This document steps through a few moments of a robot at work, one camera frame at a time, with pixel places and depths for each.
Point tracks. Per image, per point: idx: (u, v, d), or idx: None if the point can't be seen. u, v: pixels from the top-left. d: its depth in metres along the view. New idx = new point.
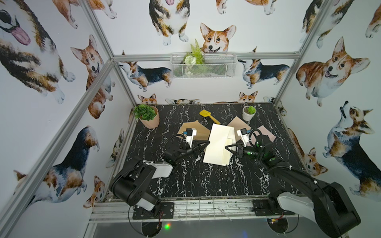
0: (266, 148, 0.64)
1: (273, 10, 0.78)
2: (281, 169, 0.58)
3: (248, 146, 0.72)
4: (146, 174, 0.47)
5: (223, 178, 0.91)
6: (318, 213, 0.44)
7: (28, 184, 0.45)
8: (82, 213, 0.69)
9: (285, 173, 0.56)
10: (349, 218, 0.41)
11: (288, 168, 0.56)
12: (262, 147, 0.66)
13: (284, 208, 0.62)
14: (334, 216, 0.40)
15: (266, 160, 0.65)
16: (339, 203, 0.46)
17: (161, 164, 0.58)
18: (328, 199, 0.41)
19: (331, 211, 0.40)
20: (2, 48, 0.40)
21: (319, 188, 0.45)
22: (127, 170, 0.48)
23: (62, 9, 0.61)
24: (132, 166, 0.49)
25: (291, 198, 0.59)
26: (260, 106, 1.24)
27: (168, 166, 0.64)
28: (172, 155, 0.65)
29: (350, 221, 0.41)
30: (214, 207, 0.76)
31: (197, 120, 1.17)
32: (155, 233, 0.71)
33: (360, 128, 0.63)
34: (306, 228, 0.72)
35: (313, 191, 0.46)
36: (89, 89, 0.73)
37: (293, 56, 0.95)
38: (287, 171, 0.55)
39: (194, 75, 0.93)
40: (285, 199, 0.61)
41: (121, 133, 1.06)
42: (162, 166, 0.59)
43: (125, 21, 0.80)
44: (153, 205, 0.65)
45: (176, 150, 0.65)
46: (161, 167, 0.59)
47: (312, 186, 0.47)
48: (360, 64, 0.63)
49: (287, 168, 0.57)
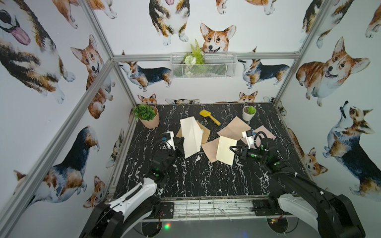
0: (270, 152, 0.63)
1: (273, 10, 0.78)
2: (286, 177, 0.56)
3: (252, 148, 0.71)
4: (111, 228, 0.41)
5: (223, 178, 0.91)
6: (322, 224, 0.44)
7: (29, 183, 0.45)
8: (82, 213, 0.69)
9: (292, 181, 0.54)
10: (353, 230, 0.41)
11: (294, 175, 0.55)
12: (267, 150, 0.65)
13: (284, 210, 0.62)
14: (338, 227, 0.40)
15: (271, 164, 0.63)
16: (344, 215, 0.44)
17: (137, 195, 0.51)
18: (334, 211, 0.40)
19: (337, 224, 0.40)
20: (2, 49, 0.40)
21: (325, 200, 0.44)
22: (92, 223, 0.42)
23: (62, 8, 0.61)
24: (96, 217, 0.42)
25: (293, 201, 0.59)
26: (260, 106, 1.24)
27: (152, 187, 0.58)
28: (160, 164, 0.61)
29: (355, 234, 0.40)
30: (214, 207, 0.76)
31: (197, 120, 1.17)
32: (155, 233, 0.71)
33: (360, 128, 0.63)
34: (306, 228, 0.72)
35: (318, 203, 0.45)
36: (89, 89, 0.73)
37: (293, 56, 0.95)
38: (295, 179, 0.53)
39: (194, 75, 0.93)
40: (286, 201, 0.61)
41: (121, 133, 1.06)
42: (139, 196, 0.52)
43: (125, 21, 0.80)
44: (149, 211, 0.65)
45: (164, 158, 0.60)
46: (139, 197, 0.52)
47: (317, 197, 0.45)
48: (360, 64, 0.63)
49: (292, 174, 0.56)
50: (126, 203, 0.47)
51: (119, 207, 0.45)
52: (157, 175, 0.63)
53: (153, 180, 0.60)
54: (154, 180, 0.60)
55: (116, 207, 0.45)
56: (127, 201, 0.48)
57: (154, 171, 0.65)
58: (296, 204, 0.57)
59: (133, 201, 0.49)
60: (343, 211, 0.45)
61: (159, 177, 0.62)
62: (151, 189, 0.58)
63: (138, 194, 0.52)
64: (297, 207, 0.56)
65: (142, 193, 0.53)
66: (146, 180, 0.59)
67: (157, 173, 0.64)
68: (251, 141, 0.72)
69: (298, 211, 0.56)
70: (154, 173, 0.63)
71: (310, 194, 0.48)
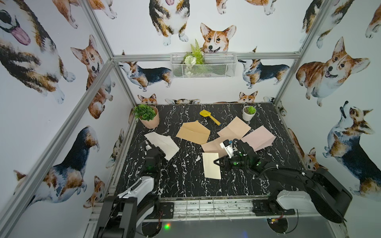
0: (249, 156, 0.65)
1: (273, 10, 0.78)
2: (271, 172, 0.58)
3: (233, 156, 0.73)
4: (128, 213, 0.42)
5: (223, 178, 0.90)
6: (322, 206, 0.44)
7: (28, 184, 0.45)
8: (82, 213, 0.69)
9: (279, 175, 0.56)
10: (344, 199, 0.43)
11: (276, 167, 0.58)
12: (246, 154, 0.66)
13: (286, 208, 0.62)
14: (332, 203, 0.41)
15: (254, 166, 0.65)
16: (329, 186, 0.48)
17: (140, 185, 0.54)
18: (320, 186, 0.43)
19: (329, 199, 0.42)
20: (2, 49, 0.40)
21: (309, 178, 0.46)
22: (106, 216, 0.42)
23: (62, 8, 0.61)
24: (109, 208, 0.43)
25: (287, 194, 0.61)
26: (260, 106, 1.24)
27: (150, 180, 0.61)
28: (153, 159, 0.67)
29: (348, 201, 0.43)
30: (214, 207, 0.76)
31: (197, 120, 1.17)
32: (155, 233, 0.71)
33: (360, 128, 0.63)
34: (306, 228, 0.72)
35: (305, 184, 0.47)
36: (89, 89, 0.73)
37: (293, 56, 0.95)
38: (279, 171, 0.56)
39: (194, 75, 0.93)
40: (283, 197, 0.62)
41: (121, 133, 1.06)
42: (142, 188, 0.54)
43: (125, 21, 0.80)
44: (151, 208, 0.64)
45: (157, 153, 0.69)
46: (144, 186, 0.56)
47: (302, 178, 0.48)
48: (360, 64, 0.63)
49: (274, 167, 0.58)
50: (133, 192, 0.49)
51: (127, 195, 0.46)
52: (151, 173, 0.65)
53: (149, 176, 0.62)
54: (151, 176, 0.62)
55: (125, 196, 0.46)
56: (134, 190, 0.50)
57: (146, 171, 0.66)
58: (292, 195, 0.58)
59: (139, 190, 0.52)
60: (327, 183, 0.48)
61: (153, 174, 0.64)
62: (151, 182, 0.61)
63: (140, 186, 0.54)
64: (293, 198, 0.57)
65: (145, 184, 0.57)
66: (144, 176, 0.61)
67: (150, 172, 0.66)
68: (230, 151, 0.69)
69: (298, 203, 0.55)
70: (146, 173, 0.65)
71: (295, 179, 0.50)
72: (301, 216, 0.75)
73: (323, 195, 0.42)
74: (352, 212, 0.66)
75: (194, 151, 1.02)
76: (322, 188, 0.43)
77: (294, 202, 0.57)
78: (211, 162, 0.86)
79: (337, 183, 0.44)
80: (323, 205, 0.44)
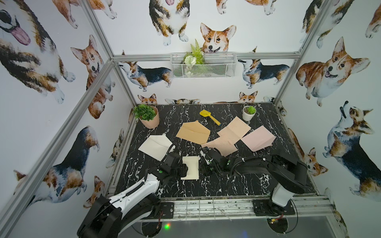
0: (216, 160, 0.68)
1: (273, 10, 0.78)
2: (240, 167, 0.60)
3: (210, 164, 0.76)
4: (109, 224, 0.40)
5: (223, 178, 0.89)
6: (284, 183, 0.47)
7: (28, 184, 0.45)
8: (82, 213, 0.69)
9: (246, 167, 0.57)
10: (302, 169, 0.48)
11: (243, 161, 0.60)
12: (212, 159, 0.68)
13: (281, 202, 0.62)
14: (291, 177, 0.45)
15: (226, 166, 0.66)
16: (288, 163, 0.51)
17: (138, 191, 0.51)
18: (277, 166, 0.47)
19: (288, 176, 0.45)
20: (2, 49, 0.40)
21: (270, 163, 0.49)
22: (92, 217, 0.42)
23: (62, 8, 0.61)
24: (95, 210, 0.43)
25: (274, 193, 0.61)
26: (260, 106, 1.24)
27: (155, 182, 0.57)
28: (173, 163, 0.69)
29: (302, 169, 0.48)
30: (214, 207, 0.76)
31: (197, 120, 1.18)
32: (155, 233, 0.71)
33: (360, 128, 0.63)
34: (306, 228, 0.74)
35: (267, 167, 0.49)
36: (89, 89, 0.73)
37: (293, 56, 0.95)
38: (245, 165, 0.58)
39: (194, 75, 0.93)
40: (277, 198, 0.62)
41: (121, 133, 1.06)
42: (138, 195, 0.51)
43: (125, 21, 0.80)
44: (149, 211, 0.65)
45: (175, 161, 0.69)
46: (141, 193, 0.52)
47: (264, 163, 0.51)
48: (360, 64, 0.63)
49: (241, 162, 0.60)
50: (126, 199, 0.47)
51: (118, 203, 0.45)
52: (161, 171, 0.62)
53: (155, 177, 0.58)
54: (158, 177, 0.59)
55: (115, 203, 0.44)
56: (127, 197, 0.47)
57: (158, 168, 0.63)
58: (275, 190, 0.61)
59: (133, 198, 0.49)
60: (285, 160, 0.52)
61: (165, 174, 0.62)
62: (155, 184, 0.58)
63: (137, 193, 0.50)
64: (281, 192, 0.57)
65: (143, 191, 0.53)
66: (150, 176, 0.58)
67: (161, 169, 0.63)
68: (207, 161, 0.70)
69: (282, 194, 0.58)
70: (158, 170, 0.62)
71: (259, 166, 0.52)
72: (301, 216, 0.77)
73: (283, 173, 0.46)
74: (352, 212, 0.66)
75: (194, 151, 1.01)
76: (279, 167, 0.46)
77: (279, 195, 0.59)
78: (191, 162, 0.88)
79: (293, 158, 0.49)
80: (289, 186, 0.47)
